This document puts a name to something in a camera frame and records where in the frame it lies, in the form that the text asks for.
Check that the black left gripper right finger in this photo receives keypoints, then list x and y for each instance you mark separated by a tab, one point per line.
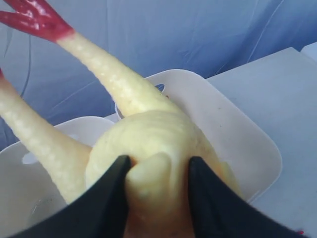
218	212

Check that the cream bin marked cross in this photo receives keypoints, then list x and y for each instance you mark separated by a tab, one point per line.
253	157

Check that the blue-grey backdrop curtain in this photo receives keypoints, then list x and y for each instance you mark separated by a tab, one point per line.
207	37

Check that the cream bin marked circle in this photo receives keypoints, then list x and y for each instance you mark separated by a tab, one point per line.
27	194

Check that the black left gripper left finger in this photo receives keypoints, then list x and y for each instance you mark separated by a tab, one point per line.
101	212

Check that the headless yellow rubber chicken body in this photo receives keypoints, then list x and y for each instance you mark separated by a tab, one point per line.
155	133

